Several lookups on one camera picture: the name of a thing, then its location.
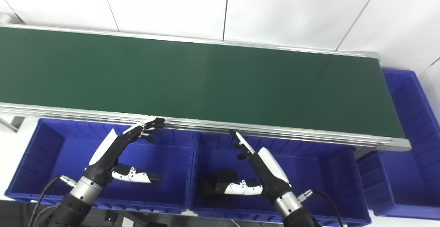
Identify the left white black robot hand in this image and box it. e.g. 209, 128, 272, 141
82, 117, 165, 188

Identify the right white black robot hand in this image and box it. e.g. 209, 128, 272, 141
215, 130, 293, 200

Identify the black cylinder block part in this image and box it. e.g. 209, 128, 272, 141
201, 168, 241, 198

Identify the blue plastic bin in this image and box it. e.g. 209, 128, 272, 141
357, 69, 440, 217
5, 118, 196, 214
188, 132, 372, 227

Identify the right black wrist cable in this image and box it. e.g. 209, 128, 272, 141
297, 189, 344, 227

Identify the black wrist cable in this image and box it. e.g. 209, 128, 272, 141
297, 189, 344, 227
27, 175, 78, 227

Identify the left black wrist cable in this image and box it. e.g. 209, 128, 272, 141
27, 175, 78, 227

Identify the green conveyor belt aluminium frame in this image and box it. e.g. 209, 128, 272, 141
0, 23, 411, 151

